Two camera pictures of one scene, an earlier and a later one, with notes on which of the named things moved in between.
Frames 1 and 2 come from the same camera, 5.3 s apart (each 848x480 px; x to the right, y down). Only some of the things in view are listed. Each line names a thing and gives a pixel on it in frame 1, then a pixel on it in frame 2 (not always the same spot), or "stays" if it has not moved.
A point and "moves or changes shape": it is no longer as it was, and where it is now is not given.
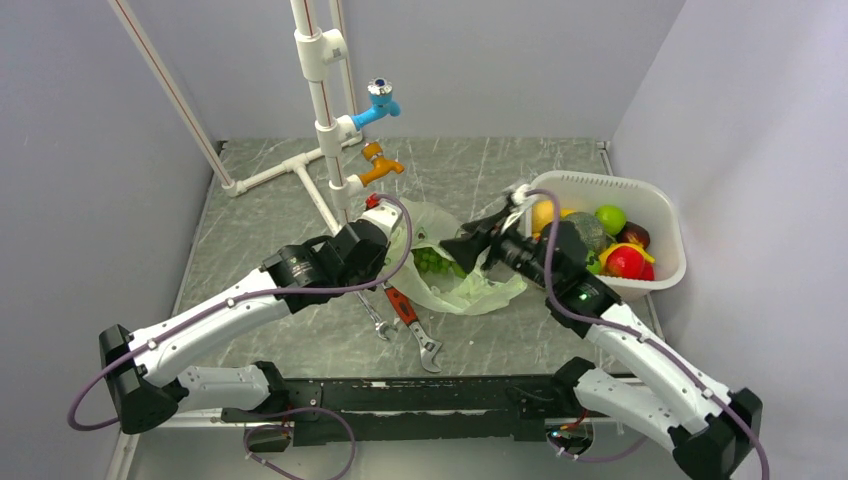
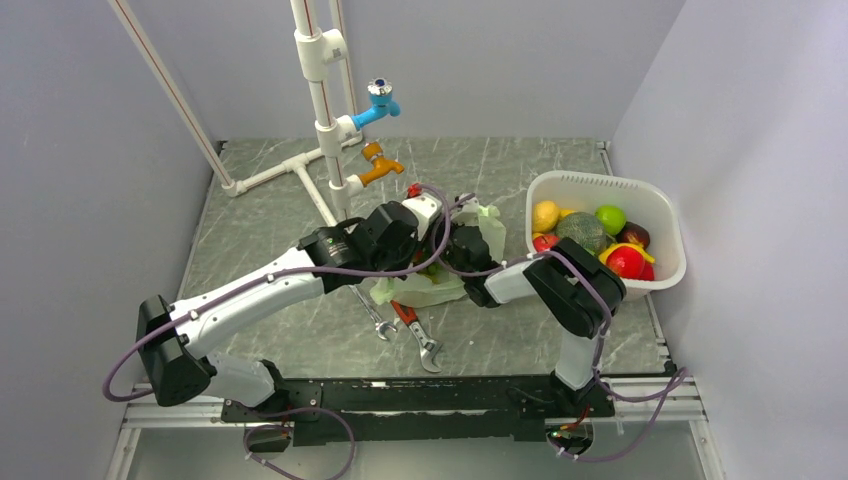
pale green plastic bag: (486, 284) moves or changes shape
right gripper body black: (516, 250) -> (448, 249)
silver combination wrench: (380, 325) stays
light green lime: (611, 217) stays
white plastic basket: (643, 202) stays
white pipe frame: (316, 51) stays
